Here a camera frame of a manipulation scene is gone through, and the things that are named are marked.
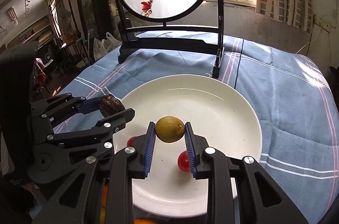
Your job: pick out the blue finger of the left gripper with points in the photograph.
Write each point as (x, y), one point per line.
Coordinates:
(62, 107)
(103, 127)

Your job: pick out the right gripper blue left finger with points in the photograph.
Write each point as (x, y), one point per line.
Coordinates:
(132, 162)

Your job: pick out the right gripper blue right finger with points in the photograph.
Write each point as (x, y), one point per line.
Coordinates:
(208, 163)

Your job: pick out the brown water chestnut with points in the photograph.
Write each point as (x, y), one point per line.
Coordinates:
(110, 105)

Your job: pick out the red cherry tomato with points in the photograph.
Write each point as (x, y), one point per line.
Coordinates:
(183, 162)

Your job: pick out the green yellow kumquat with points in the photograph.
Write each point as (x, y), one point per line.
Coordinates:
(169, 129)

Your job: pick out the white plastic bag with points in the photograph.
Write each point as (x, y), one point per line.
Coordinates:
(103, 47)

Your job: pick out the blue striped tablecloth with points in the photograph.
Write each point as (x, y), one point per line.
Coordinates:
(292, 99)

